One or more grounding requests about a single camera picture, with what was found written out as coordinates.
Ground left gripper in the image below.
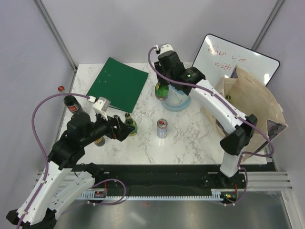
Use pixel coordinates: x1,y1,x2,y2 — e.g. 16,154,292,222
81,109,135,146

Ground beige canvas bag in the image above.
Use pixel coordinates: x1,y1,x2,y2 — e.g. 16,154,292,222
201,64,289,153

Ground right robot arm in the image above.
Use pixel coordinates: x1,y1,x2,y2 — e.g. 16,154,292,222
154,50,257,188

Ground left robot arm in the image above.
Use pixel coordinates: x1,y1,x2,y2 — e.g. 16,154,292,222
6,113,134,229

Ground silver beverage can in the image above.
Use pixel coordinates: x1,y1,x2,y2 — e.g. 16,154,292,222
157,118,168,138

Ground blue headphones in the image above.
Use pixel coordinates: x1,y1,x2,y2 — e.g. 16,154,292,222
161,85,191,112

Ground small whiteboard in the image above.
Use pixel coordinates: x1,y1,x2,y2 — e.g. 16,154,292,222
193,34,280,87

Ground dark cola bottle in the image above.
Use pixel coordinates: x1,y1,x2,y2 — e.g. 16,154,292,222
63,95,84,114

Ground red capped clear bottle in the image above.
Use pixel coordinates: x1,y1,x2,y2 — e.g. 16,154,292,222
58,85,69,96

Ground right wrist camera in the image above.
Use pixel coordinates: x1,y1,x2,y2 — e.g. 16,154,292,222
159,44,173,54

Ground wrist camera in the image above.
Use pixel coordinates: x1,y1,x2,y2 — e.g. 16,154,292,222
92,97,111,121
159,44,173,54

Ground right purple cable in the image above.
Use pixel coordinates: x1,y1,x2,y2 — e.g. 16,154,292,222
148,45,275,208

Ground purple cable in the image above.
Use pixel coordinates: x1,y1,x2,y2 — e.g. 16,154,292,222
15,93,96,226
148,45,275,208

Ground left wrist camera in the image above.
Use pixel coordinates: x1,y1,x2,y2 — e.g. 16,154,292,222
92,97,111,121

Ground green ring binder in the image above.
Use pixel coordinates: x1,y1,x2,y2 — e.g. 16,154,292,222
87,58,148,113

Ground white cable duct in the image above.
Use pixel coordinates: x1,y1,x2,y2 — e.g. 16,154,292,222
77,190,224,201

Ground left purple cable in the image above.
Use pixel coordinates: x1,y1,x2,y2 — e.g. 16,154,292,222
15,93,96,226

